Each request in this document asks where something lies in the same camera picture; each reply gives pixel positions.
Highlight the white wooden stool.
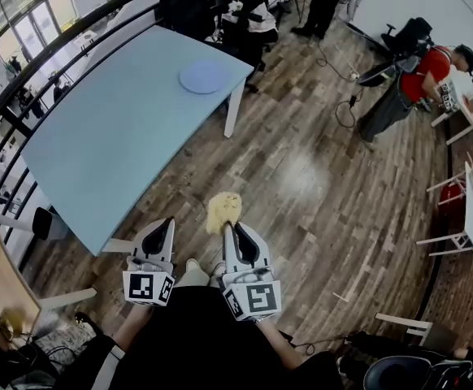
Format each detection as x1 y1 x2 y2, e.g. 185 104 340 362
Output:
374 311 435 340

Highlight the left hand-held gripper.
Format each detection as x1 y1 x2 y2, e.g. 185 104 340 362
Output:
122 216 177 308

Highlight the black stool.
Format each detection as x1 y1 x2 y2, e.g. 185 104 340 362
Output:
32 206 55 242

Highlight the red container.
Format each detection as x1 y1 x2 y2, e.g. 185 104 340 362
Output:
438 180 468 220

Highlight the light blue table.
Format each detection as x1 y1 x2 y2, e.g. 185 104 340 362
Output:
20 24 256 258

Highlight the person's black clothing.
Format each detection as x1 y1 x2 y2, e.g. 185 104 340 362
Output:
55 284 345 390

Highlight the patterned cloth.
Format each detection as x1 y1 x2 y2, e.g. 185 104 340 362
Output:
33 322 99 367

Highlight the black floor cable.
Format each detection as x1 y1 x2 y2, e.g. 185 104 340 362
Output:
315 37 364 130

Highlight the blue round plate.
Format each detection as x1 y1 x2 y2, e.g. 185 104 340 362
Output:
178 58 232 96

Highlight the person's beige left shoe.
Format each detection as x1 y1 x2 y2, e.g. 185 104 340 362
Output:
175 258 211 288

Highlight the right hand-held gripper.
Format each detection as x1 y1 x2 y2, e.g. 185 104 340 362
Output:
218 221 283 323

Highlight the black office chair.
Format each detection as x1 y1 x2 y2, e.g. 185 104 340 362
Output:
159 0 280 73
380 15 435 59

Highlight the black metal railing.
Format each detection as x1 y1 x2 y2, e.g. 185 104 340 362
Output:
0 0 169 245

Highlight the black plastic chair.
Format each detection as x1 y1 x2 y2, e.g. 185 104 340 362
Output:
361 353 473 390

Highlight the person's beige right shoe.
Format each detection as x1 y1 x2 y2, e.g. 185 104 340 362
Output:
209 262 227 288

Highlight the person's left forearm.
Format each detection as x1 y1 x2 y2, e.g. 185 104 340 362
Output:
111 303 157 352

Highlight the person's beige shoe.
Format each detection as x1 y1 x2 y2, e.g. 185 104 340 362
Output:
175 258 211 288
209 262 227 288

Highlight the person's right forearm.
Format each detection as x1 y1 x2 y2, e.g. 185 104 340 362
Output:
255 318 307 370

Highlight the yellow sponge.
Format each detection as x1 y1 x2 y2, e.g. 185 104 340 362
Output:
205 191 245 236

